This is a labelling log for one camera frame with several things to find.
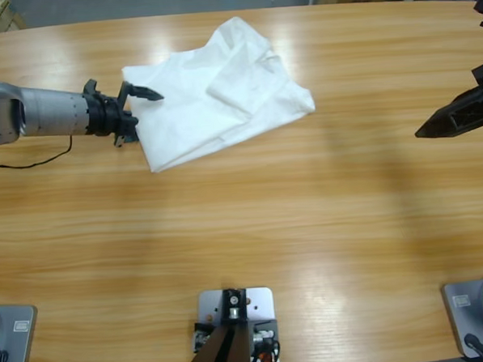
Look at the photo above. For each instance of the grey white mount block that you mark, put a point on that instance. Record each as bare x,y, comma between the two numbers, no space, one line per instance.
260,305

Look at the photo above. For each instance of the white T-shirt with small print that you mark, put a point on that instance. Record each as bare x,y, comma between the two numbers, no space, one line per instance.
221,101

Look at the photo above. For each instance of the arm grey base plate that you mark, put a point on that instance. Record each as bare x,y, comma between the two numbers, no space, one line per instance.
19,338
475,306

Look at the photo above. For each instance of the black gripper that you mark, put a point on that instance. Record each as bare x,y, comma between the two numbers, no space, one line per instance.
108,117

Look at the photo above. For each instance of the wrist black camera bracket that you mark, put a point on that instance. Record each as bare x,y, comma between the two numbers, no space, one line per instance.
90,86

